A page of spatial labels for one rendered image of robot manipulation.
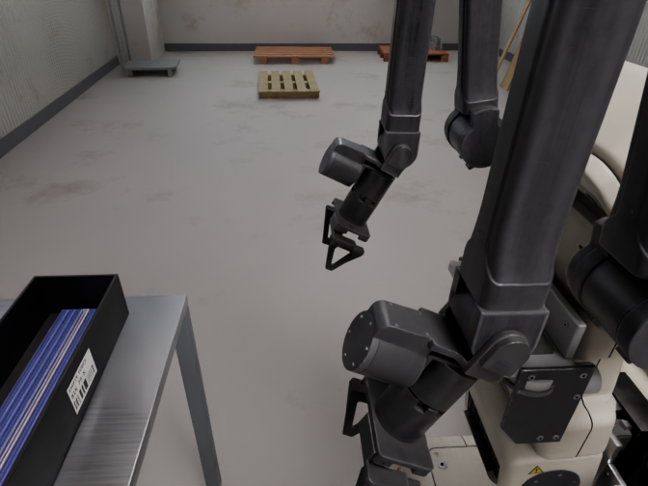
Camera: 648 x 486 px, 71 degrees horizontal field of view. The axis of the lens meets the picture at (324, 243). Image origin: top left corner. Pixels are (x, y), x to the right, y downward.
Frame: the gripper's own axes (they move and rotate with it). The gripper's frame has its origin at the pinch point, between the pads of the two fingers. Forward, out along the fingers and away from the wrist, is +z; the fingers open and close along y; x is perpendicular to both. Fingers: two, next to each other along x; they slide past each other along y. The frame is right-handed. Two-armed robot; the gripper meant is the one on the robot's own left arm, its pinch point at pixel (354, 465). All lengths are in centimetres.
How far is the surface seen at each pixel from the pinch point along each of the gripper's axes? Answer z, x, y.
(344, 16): -4, 87, -834
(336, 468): 86, 50, -60
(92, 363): 33, -33, -30
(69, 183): 166, -112, -290
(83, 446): 36.7, -28.3, -17.2
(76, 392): 33, -33, -24
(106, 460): 34.6, -24.3, -14.6
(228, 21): 95, -85, -824
